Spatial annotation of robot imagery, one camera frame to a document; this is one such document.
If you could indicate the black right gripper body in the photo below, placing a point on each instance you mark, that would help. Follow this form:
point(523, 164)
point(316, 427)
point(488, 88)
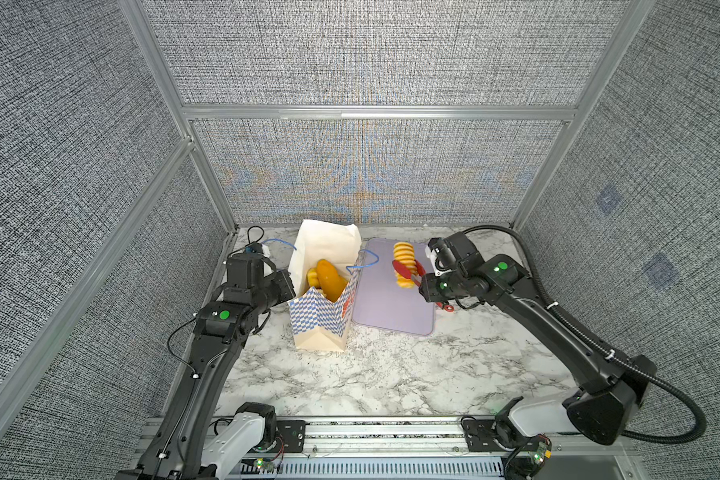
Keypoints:
point(443, 287)

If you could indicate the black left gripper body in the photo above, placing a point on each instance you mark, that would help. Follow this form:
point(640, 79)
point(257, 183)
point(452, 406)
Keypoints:
point(278, 290)

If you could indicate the round yellow tart bread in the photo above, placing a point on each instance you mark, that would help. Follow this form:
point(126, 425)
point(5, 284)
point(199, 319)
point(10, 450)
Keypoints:
point(313, 278)

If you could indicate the ridged spiral bread roll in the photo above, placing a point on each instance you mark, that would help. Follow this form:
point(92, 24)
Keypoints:
point(404, 263)

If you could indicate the long baguette loaf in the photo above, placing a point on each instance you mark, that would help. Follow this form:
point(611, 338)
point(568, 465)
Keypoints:
point(331, 282)

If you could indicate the blue checkered paper bag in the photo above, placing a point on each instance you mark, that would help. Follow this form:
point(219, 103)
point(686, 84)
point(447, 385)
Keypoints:
point(319, 320)

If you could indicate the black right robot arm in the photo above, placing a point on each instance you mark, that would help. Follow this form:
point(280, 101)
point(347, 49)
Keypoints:
point(606, 395)

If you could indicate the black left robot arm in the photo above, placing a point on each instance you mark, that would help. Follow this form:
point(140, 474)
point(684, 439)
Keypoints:
point(180, 448)

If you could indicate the lilac plastic tray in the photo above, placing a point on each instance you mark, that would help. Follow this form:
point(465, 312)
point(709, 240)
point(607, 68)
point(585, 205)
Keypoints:
point(381, 303)

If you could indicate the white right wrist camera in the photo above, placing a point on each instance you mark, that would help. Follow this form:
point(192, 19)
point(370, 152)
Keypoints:
point(432, 252)

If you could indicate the aluminium enclosure frame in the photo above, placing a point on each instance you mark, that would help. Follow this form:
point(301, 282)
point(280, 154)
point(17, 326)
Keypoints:
point(138, 138)

